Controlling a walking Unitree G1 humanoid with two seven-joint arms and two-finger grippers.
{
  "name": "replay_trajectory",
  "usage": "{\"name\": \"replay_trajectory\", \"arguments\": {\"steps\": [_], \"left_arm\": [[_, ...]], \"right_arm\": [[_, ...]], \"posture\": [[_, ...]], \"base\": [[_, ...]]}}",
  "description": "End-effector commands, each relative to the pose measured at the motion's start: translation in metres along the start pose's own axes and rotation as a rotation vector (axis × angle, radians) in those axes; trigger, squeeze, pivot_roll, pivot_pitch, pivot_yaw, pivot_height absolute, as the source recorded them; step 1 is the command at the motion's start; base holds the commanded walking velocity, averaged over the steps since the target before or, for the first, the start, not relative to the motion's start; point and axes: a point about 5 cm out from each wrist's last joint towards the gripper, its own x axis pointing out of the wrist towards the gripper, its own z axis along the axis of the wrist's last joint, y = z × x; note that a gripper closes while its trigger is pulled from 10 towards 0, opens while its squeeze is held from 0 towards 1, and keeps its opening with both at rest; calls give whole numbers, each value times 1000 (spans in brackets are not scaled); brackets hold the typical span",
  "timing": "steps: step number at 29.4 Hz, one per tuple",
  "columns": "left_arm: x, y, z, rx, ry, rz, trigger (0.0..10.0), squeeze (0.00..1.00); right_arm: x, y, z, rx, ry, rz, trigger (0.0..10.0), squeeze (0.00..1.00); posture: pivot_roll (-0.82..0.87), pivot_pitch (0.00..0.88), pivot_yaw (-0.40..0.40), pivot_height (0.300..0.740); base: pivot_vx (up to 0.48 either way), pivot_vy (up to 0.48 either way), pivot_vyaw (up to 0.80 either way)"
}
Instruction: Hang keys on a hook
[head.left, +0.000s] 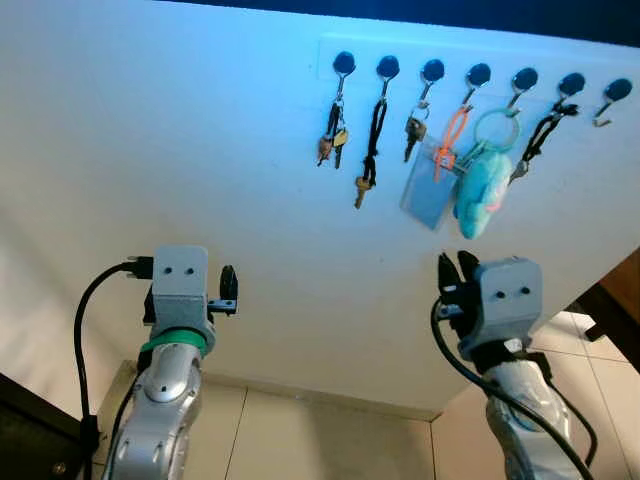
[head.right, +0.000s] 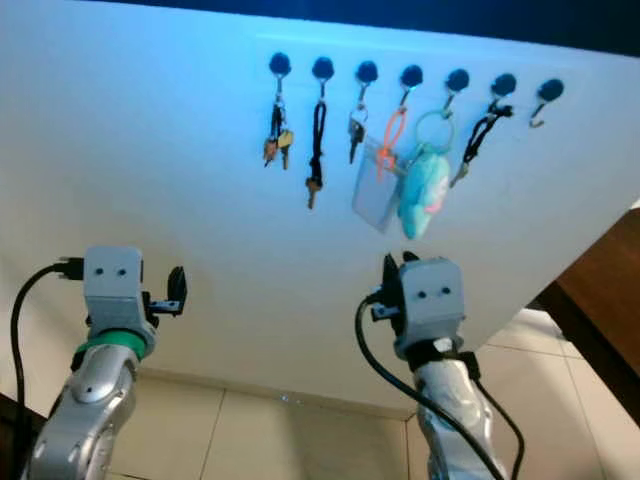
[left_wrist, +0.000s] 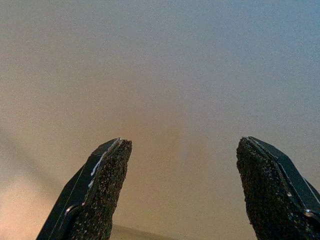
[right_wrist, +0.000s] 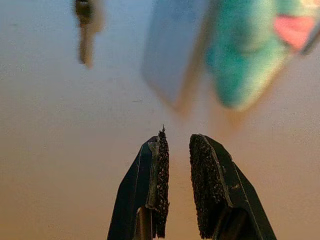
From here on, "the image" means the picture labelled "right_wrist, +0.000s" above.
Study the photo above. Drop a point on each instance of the teal and pink key tag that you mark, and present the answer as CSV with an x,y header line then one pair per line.
x,y
240,55

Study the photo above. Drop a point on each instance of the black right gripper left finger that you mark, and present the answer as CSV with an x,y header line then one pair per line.
x,y
140,190

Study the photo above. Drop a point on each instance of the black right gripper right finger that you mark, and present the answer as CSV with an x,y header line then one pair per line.
x,y
215,185

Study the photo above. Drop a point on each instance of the pale blue key tag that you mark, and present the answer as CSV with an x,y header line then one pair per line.
x,y
170,50

